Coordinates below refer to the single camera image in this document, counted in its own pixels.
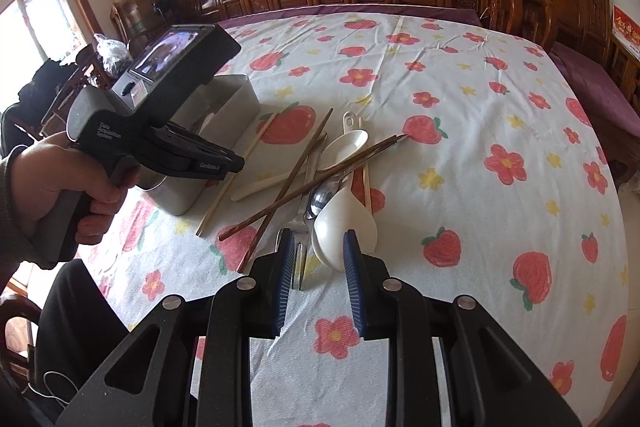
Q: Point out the person's left hand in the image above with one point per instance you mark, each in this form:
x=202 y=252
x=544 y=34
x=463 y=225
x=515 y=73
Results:
x=45 y=172

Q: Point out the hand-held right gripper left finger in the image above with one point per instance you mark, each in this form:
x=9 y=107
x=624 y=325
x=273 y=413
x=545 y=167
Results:
x=285 y=287

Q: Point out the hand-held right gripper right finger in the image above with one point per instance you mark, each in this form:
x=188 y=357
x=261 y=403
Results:
x=352 y=292

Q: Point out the person's black pants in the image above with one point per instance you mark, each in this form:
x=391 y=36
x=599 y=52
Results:
x=75 y=332

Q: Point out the wooden side table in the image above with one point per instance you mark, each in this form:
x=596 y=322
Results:
x=625 y=67

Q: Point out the grey utensil box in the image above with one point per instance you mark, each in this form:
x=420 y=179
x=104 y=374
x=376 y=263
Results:
x=225 y=107

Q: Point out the tied plastic bag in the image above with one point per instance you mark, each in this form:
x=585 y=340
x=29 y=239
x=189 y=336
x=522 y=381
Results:
x=112 y=54

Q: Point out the large white rice paddle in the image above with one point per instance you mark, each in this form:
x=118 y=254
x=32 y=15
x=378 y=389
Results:
x=345 y=227

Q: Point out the metal fork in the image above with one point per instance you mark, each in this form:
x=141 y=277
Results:
x=301 y=257

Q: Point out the flower and strawberry printed blanket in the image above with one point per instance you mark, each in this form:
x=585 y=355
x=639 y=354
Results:
x=450 y=82

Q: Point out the wooden chair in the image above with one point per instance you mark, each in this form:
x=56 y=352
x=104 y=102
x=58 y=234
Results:
x=15 y=312

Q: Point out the wooden framed window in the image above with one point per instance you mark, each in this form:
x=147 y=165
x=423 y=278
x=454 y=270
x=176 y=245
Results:
x=35 y=7

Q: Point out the person's left forearm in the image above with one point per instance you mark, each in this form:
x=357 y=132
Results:
x=10 y=217

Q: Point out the small white spoon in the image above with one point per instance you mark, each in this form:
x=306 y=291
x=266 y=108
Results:
x=345 y=147

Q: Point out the metal spoon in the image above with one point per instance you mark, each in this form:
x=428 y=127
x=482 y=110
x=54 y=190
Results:
x=320 y=202

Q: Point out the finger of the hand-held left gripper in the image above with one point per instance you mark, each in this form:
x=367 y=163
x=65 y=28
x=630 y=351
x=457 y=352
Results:
x=205 y=146

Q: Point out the light bamboo chopstick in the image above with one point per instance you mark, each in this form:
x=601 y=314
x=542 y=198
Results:
x=367 y=192
x=220 y=197
x=265 y=188

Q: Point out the purple sofa mat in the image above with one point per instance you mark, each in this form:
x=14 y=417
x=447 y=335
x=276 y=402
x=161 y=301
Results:
x=350 y=9

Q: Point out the dark wooden cabinet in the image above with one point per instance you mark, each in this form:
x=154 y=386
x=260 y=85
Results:
x=145 y=17

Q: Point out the purple seat cushion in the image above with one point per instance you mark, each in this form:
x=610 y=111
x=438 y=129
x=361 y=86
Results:
x=595 y=82

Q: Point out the red printed card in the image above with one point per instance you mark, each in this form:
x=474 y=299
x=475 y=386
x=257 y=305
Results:
x=627 y=24

